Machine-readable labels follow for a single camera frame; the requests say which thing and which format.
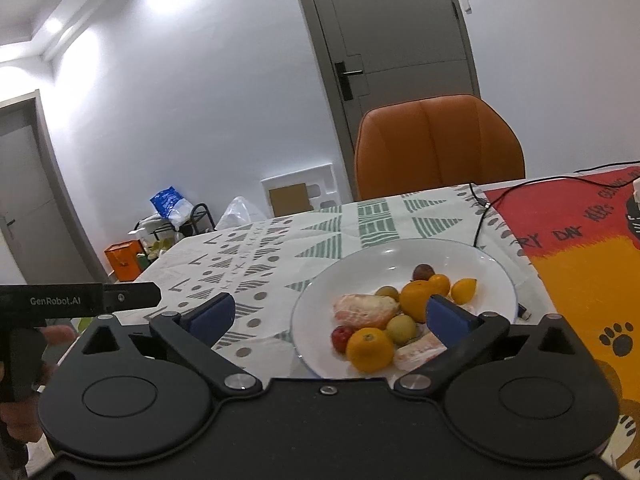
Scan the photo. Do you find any red orange printed mat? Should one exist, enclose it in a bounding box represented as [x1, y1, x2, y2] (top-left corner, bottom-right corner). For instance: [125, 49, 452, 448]
[482, 162, 640, 478]

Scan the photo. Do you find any black door handle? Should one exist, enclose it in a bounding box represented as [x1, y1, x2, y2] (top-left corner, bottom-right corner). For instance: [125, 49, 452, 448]
[334, 57, 365, 101]

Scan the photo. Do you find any orange chair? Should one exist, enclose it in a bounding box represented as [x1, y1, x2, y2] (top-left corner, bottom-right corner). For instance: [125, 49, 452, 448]
[354, 94, 527, 202]

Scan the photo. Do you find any brown cardboard sheet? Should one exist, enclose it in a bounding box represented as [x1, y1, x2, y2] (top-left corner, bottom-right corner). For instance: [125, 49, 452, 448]
[268, 183, 313, 216]

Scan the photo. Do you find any white foam packaging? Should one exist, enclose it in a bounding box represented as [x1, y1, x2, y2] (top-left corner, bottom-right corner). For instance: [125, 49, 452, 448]
[260, 161, 340, 218]

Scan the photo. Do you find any large orange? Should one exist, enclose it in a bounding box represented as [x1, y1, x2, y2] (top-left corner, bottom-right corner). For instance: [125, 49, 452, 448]
[346, 327, 396, 374]
[399, 280, 447, 325]

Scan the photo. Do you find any person's left hand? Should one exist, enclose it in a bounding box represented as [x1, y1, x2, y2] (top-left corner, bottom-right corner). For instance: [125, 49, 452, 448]
[0, 324, 77, 461]

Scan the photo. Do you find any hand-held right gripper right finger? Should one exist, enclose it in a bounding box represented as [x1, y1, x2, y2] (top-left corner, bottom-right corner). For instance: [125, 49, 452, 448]
[392, 294, 593, 403]

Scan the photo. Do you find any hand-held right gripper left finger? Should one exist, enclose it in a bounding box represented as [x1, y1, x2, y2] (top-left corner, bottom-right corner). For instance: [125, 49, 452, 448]
[80, 291, 263, 401]

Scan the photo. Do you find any grey side door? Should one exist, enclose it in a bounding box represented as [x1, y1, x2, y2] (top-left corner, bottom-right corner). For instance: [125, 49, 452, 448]
[0, 89, 108, 286]

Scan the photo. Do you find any small green fruit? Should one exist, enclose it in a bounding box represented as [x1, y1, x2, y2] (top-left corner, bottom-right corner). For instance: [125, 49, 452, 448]
[385, 314, 418, 346]

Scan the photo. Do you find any blue plastic bag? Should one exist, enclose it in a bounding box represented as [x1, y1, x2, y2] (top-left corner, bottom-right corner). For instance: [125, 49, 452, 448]
[150, 186, 193, 231]

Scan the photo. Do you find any white plastic bag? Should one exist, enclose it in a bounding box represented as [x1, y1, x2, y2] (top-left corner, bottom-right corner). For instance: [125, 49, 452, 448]
[214, 196, 268, 231]

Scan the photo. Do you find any orange box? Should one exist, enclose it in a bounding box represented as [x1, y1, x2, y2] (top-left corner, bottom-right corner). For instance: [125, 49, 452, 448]
[104, 240, 146, 281]

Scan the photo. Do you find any black cable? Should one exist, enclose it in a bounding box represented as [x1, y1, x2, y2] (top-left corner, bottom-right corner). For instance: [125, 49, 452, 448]
[470, 162, 640, 251]

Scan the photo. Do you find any white plate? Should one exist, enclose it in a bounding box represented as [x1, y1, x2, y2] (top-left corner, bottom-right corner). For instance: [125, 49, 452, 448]
[291, 238, 518, 380]

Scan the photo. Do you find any black metal rack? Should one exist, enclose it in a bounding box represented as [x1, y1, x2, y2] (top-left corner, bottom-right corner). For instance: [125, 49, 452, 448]
[132, 203, 216, 246]

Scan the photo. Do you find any peeled pomelo piece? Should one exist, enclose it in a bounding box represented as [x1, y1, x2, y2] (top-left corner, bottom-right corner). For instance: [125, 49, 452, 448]
[395, 332, 448, 372]

